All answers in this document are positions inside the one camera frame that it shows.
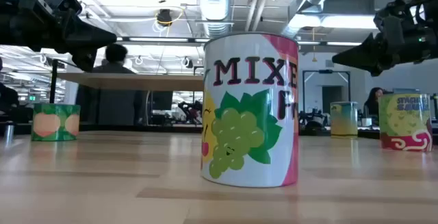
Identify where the spaghetti sauce can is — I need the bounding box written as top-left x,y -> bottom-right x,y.
378,92 -> 433,153

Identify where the silver spiral ventilation duct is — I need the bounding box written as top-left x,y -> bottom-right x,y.
195,0 -> 237,39

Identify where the black hanging device yellow cable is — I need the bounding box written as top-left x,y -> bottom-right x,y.
152,6 -> 185,28

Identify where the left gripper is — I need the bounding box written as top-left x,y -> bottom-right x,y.
15,11 -> 118,73

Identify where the wooden shelf with black frame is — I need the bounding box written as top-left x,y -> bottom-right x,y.
49,58 -> 205,105

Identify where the teal and yellow can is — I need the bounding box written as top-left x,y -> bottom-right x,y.
329,101 -> 359,139

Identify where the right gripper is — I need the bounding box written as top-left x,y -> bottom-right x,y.
331,0 -> 427,78

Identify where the dark monitor screen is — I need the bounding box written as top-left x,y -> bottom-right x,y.
150,90 -> 174,111

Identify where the black door frame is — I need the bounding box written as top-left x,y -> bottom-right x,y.
302,69 -> 352,115

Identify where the long ceiling light strip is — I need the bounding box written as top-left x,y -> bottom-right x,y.
326,40 -> 363,47
128,37 -> 189,43

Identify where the silver metal cylinder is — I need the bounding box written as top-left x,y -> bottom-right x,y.
3,123 -> 15,143

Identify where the person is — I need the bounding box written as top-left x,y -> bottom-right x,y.
75,43 -> 146,126
363,86 -> 385,117

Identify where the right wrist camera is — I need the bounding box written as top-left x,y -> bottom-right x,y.
373,8 -> 407,47

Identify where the white mixed fruit can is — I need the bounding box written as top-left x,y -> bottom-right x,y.
200,32 -> 300,188

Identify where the grey monitor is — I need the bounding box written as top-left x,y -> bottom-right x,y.
392,87 -> 421,95

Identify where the green peaches can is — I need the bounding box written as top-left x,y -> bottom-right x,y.
30,103 -> 81,142

